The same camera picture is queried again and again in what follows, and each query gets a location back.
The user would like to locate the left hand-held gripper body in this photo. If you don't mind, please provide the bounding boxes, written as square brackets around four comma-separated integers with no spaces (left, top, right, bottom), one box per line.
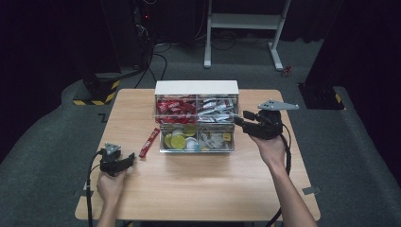
[98,142,125,178]

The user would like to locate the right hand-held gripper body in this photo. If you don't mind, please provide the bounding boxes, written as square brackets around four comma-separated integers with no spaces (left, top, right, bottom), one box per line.
[248,98,300,141]

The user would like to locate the red stick packet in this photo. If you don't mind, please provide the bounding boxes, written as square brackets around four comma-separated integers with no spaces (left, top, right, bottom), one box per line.
[138,127,161,159]

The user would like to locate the clear high drawer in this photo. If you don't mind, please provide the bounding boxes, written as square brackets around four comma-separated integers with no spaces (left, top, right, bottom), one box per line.
[154,94,239,125]

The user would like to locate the clear low drawer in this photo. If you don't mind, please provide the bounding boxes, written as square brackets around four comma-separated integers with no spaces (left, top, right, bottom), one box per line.
[159,122,236,154]

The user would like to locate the clear compartment organizer box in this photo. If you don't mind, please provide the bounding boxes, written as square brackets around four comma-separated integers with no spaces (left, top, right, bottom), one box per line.
[153,79,240,126]

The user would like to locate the person's right hand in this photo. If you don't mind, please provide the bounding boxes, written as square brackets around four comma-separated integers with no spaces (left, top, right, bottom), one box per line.
[250,133,288,171]

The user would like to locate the person's left hand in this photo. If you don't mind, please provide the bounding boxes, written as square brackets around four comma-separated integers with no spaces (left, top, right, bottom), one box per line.
[96,166,135,204]

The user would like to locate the pile of silver packets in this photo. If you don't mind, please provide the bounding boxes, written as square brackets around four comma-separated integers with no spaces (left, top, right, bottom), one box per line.
[197,97,236,124]

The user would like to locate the heap of clear sachets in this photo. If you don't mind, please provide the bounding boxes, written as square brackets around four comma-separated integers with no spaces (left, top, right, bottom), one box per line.
[198,130,234,150]

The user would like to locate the heap of green capsules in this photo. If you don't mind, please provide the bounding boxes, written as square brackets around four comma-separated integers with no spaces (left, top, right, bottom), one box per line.
[163,123,199,151]

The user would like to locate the black floor base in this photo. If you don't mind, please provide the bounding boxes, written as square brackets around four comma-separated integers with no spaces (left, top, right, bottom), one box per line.
[297,82,345,111]

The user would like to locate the pile of red packets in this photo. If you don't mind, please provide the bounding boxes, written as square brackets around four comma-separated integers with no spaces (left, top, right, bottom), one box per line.
[156,97,199,124]

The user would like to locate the black yellow striped base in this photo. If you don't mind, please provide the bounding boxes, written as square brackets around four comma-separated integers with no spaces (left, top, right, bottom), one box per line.
[72,72,122,107]

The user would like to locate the grey tape piece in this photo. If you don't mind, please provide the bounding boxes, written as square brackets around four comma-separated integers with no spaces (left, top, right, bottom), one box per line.
[301,185,323,196]

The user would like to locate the white metal stand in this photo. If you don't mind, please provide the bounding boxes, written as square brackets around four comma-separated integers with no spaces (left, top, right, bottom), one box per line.
[203,0,293,72]

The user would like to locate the dark equipment rack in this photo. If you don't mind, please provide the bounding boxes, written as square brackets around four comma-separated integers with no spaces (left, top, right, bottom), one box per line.
[99,0,154,72]

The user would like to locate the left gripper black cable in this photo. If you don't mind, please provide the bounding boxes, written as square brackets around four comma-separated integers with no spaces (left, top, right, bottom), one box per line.
[84,149,106,227]

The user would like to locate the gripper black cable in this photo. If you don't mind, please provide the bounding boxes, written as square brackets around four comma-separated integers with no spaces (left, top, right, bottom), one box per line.
[84,149,106,227]
[264,123,293,227]

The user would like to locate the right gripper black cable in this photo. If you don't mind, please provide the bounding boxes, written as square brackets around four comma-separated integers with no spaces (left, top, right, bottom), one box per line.
[264,123,293,227]

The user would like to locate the black floor cables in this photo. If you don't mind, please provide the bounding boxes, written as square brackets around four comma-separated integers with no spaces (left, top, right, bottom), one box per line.
[133,40,171,90]

